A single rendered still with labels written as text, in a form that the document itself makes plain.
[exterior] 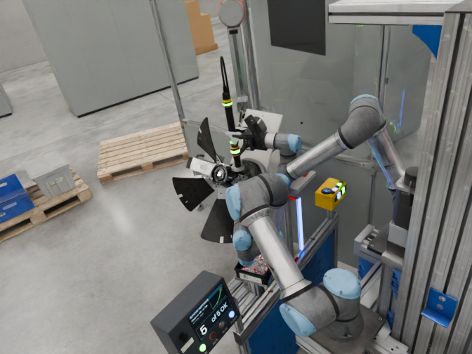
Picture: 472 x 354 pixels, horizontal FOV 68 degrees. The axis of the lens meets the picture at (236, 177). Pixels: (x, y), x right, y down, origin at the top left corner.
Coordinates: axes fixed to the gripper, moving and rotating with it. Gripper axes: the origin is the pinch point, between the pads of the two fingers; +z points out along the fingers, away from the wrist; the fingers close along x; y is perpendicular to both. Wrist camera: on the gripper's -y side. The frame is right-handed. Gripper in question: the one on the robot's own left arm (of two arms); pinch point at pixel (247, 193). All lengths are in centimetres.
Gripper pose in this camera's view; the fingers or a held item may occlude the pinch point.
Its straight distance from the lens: 172.9
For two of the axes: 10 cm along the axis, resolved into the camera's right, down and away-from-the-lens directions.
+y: -9.7, 1.9, 1.7
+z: 0.4, -5.5, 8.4
